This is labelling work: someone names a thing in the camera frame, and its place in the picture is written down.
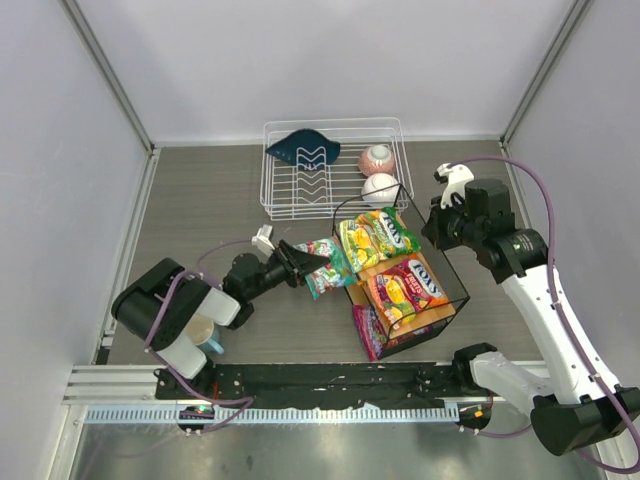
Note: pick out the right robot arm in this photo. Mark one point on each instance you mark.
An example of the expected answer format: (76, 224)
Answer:
(582, 401)

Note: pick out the white wire dish rack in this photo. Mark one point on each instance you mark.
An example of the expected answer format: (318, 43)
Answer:
(287, 193)

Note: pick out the pink patterned bowl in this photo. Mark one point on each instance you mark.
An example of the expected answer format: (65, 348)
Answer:
(377, 159)

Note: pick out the teal mint candy bag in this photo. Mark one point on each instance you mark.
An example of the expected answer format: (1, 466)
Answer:
(336, 274)

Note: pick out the wooden two-tier wire shelf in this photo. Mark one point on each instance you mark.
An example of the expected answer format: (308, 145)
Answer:
(439, 317)

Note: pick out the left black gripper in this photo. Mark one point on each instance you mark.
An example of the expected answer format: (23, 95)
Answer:
(289, 263)

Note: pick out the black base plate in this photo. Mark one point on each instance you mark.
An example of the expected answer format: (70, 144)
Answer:
(335, 386)

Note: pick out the purple berries candy bag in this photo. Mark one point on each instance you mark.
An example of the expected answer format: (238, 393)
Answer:
(374, 337)

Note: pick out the dark blue leaf plate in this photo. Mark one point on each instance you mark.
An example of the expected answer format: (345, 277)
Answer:
(306, 149)

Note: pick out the white bowl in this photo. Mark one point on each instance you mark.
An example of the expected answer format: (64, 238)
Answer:
(380, 190)

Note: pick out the aluminium rail frame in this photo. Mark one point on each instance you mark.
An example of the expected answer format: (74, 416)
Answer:
(260, 110)

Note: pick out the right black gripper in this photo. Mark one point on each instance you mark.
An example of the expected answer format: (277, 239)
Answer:
(435, 228)

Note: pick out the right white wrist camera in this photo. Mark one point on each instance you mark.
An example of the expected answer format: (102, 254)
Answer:
(454, 178)

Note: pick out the green candy bag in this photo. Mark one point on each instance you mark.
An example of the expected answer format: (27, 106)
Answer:
(375, 236)

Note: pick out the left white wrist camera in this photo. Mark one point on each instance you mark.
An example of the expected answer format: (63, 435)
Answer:
(262, 240)

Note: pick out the white slotted cable duct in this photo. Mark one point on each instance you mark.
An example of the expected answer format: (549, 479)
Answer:
(195, 414)

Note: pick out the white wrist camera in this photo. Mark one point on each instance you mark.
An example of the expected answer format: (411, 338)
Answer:
(454, 178)
(262, 240)

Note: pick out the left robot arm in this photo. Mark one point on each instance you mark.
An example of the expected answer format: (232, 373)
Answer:
(159, 305)

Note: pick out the orange fruits candy bag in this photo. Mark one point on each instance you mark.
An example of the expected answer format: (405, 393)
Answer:
(405, 290)

